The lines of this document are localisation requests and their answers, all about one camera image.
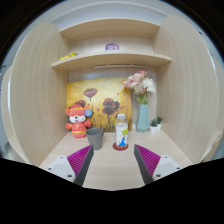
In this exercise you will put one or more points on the yellow poppy flower painting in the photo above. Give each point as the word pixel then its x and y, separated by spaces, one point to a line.
pixel 106 97

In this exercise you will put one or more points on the yellow toy on shelf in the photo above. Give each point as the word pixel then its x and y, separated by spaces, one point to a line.
pixel 68 56

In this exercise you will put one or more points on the light wooden shelf cabinet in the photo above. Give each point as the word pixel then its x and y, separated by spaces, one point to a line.
pixel 188 94

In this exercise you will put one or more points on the grey plastic cup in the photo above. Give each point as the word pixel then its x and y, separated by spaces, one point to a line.
pixel 95 136

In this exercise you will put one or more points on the small potted succulent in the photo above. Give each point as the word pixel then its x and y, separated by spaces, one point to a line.
pixel 159 123
pixel 153 126

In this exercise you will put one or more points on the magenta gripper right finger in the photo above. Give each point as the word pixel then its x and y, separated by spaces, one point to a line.
pixel 152 166

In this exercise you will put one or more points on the clear plastic water bottle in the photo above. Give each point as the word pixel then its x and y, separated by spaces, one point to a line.
pixel 121 129

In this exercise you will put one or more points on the teal ceramic vase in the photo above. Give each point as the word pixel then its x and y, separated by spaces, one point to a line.
pixel 142 122

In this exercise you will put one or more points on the white LED light bar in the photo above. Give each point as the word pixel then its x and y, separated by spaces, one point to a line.
pixel 120 66

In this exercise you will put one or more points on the small potted succulent right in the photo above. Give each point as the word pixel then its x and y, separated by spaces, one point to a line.
pixel 159 123

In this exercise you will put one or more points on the red fortune god plush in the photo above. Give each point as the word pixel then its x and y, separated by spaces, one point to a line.
pixel 78 120

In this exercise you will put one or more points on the pink and white flower bouquet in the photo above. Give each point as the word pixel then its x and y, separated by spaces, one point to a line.
pixel 141 85

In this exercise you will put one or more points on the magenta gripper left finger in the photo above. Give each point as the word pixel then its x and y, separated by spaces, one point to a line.
pixel 74 167

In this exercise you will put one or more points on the red round coaster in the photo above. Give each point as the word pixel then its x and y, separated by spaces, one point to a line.
pixel 119 148

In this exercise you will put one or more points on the purple number 21 sticker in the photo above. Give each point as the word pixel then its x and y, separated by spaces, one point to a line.
pixel 112 46

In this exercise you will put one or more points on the small potted succulent left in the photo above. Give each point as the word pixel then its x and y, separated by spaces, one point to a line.
pixel 153 126

